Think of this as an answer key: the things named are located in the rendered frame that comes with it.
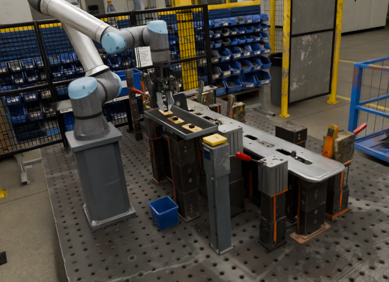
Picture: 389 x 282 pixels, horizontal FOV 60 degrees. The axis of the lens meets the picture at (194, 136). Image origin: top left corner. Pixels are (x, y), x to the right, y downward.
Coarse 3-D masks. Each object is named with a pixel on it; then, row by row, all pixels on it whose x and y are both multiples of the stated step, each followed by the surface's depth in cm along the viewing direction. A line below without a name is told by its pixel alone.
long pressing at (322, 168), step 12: (192, 108) 199; (204, 108) 197; (228, 120) 175; (252, 132) 158; (264, 132) 158; (252, 144) 146; (276, 144) 144; (288, 144) 143; (264, 156) 134; (288, 156) 132; (300, 156) 131; (312, 156) 131; (324, 156) 130; (288, 168) 123; (300, 168) 123; (312, 168) 122; (324, 168) 122; (336, 168) 121; (312, 180) 115
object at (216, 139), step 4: (208, 136) 116; (212, 136) 116; (216, 136) 116; (220, 136) 115; (204, 140) 115; (208, 140) 113; (212, 140) 113; (216, 140) 112; (220, 140) 112; (224, 140) 113; (212, 144) 111; (216, 144) 112
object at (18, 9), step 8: (0, 0) 672; (8, 0) 678; (16, 0) 684; (24, 0) 691; (0, 8) 676; (8, 8) 682; (16, 8) 688; (24, 8) 695; (0, 16) 680; (8, 16) 686; (16, 16) 693; (24, 16) 699; (0, 32) 688
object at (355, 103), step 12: (372, 60) 306; (384, 60) 313; (360, 72) 300; (360, 84) 305; (384, 96) 329; (360, 108) 306; (384, 108) 337; (348, 120) 321; (384, 132) 320; (360, 144) 326; (372, 144) 324; (384, 144) 322; (384, 156) 295
